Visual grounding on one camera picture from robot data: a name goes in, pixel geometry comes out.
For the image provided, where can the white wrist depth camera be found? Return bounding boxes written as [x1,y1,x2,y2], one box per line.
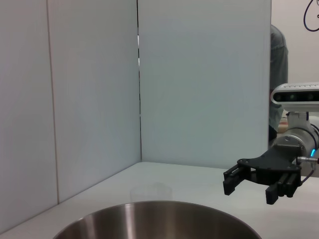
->
[270,83,319,112]

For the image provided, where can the right gripper connector cable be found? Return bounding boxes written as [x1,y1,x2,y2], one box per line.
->
[296,155,319,187]

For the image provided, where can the stainless steel mixing bowl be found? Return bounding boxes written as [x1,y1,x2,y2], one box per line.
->
[52,200,264,239]

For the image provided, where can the blue cable on wall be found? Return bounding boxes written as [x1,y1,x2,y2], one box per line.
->
[303,0,319,32]

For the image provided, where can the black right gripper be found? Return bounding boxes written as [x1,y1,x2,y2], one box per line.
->
[222,145,303,206]

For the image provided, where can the person in blue shirt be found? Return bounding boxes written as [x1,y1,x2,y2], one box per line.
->
[268,24,289,146]

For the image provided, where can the clear plastic cup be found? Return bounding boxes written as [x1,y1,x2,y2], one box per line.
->
[129,183,173,203]

